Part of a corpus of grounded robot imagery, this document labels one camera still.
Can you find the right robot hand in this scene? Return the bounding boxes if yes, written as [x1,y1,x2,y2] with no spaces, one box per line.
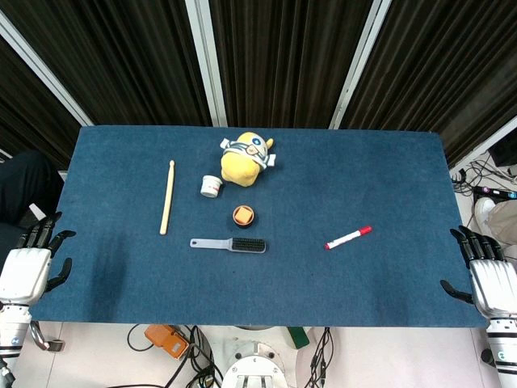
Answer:
[439,226,517,320]

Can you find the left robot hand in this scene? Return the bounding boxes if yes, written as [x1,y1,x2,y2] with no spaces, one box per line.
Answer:
[0,211,77,306]

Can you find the red and white marker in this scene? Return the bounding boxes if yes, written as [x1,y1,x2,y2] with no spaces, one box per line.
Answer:
[324,226,373,251]

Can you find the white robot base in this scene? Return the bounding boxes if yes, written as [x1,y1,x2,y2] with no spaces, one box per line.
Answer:
[221,327,298,388]

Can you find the beige trouser leg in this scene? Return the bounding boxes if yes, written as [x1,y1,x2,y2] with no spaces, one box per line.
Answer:
[485,198,517,264]

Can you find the white shoe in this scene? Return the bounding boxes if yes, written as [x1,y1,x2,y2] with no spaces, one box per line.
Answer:
[473,197,497,228]

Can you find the black power strip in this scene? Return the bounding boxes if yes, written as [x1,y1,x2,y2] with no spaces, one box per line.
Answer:
[472,185,517,203]

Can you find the black box on floor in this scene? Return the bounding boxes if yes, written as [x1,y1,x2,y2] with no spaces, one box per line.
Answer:
[486,137,517,167]

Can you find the orange pedal box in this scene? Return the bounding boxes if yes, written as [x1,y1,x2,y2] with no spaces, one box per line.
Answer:
[144,324,190,361]

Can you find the wooden drumstick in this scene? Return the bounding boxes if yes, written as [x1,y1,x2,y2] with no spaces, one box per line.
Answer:
[159,159,176,236]

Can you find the green object under table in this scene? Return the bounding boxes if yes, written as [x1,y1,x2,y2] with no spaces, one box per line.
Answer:
[286,327,311,350]

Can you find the small white jar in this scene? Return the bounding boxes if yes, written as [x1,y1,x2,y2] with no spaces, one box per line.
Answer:
[200,175,225,199]

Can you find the grey brush with black bristles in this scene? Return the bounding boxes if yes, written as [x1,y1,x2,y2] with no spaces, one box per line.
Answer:
[189,237,267,255]

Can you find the black cup with orange block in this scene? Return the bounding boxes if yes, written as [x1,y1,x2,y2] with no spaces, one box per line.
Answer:
[232,205,256,230]

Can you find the blue table cloth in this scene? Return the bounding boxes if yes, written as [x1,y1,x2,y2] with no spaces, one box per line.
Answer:
[29,124,489,329]

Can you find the yellow plush toy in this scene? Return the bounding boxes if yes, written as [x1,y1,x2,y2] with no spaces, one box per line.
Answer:
[219,131,278,188]

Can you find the black hanging cables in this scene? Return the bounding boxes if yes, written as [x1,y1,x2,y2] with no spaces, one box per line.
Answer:
[307,327,333,388]

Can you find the black cable bundle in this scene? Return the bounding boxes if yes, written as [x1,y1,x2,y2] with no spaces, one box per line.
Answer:
[127,323,224,388]

